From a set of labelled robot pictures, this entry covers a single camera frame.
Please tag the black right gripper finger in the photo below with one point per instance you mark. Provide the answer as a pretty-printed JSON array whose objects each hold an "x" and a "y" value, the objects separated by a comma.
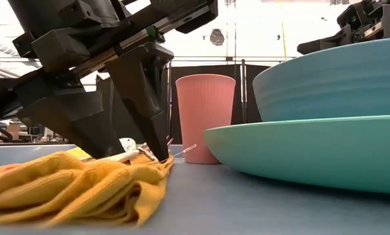
[{"x": 325, "y": 43}]

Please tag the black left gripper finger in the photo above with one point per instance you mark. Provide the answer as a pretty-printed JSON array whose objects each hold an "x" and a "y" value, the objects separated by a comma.
[
  {"x": 74, "y": 114},
  {"x": 143, "y": 91}
]

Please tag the blue plastic bowl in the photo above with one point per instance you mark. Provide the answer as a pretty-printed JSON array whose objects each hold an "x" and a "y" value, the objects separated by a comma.
[{"x": 328, "y": 88}]

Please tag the white plastic spoon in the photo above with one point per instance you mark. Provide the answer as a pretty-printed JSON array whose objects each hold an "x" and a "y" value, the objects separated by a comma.
[{"x": 128, "y": 145}]

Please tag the pink ribbed plastic cup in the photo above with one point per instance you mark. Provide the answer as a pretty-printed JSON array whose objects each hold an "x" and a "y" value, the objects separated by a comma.
[{"x": 204, "y": 117}]

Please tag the mustard yellow cloth napkin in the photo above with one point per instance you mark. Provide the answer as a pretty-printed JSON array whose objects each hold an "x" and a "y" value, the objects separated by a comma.
[{"x": 68, "y": 182}]

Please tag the green plastic plate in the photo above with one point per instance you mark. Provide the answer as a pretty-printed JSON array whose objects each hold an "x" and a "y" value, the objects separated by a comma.
[{"x": 296, "y": 153}]

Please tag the black ceiling spotlight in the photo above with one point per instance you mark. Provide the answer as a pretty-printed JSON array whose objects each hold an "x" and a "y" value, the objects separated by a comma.
[{"x": 216, "y": 37}]

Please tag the black room divider panel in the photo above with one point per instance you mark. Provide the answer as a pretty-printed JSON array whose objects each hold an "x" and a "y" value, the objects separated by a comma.
[{"x": 249, "y": 98}]

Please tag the black aluminium table frame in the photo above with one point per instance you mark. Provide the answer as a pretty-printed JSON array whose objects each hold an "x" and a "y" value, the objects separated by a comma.
[{"x": 198, "y": 59}]

